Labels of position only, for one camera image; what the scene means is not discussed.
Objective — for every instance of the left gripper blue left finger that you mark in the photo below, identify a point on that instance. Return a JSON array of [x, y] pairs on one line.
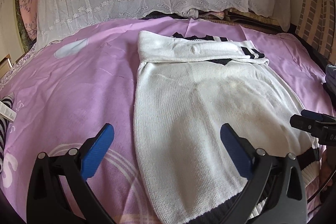
[[93, 150]]

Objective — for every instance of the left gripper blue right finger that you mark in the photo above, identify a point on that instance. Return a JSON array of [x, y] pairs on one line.
[[239, 149]]

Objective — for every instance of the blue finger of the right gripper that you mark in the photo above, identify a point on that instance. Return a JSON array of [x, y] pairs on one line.
[[310, 115]]

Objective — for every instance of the white knit sweater black stripes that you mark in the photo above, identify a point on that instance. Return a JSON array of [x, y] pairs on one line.
[[186, 90]]

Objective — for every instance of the dark clothes under lace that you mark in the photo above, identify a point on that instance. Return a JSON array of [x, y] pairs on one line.
[[168, 15]]

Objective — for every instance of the person's right hand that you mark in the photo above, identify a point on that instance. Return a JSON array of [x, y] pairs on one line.
[[325, 170]]

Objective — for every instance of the grey blue folded cloth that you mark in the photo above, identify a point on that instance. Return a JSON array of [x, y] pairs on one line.
[[330, 74]]

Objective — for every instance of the pink purple bed sheet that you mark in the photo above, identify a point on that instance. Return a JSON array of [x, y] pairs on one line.
[[69, 90]]

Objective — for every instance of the brown plaid cloth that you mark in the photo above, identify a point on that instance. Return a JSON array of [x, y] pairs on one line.
[[317, 26]]

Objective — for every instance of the striped garment with tag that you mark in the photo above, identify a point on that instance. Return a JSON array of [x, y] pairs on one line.
[[7, 115]]

